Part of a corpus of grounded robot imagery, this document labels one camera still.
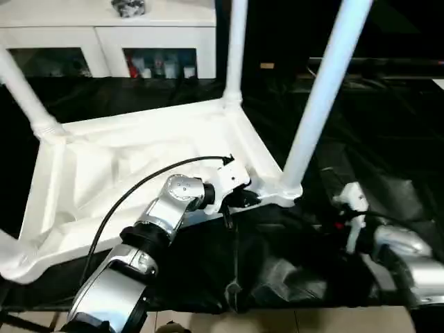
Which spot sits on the white flat board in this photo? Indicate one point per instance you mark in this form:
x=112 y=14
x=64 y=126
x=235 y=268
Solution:
x=440 y=83

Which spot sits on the black mat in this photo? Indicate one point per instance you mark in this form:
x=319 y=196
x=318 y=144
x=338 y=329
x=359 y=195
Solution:
x=277 y=260

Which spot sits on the white plastic table leg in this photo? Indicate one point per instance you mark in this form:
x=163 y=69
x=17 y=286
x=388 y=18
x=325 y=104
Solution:
x=27 y=93
x=10 y=256
x=236 y=52
x=322 y=93

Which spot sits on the white glass-door cabinet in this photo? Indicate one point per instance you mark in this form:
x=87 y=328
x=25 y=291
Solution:
x=104 y=38

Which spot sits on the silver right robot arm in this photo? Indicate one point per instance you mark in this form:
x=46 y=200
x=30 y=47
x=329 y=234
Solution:
x=409 y=249

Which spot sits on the white plastic table top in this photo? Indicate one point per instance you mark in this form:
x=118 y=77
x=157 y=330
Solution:
x=121 y=156

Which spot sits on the dark grey bundle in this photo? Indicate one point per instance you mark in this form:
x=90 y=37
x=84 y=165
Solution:
x=128 y=7

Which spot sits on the black folding frame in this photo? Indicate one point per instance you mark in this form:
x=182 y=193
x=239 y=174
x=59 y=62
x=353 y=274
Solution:
x=27 y=317

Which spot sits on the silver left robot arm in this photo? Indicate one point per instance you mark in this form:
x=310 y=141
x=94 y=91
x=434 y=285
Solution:
x=166 y=208

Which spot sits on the small gold label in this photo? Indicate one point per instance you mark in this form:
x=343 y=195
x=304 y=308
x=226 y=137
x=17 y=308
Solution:
x=267 y=65

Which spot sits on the long black bar device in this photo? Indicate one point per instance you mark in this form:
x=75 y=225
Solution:
x=381 y=62

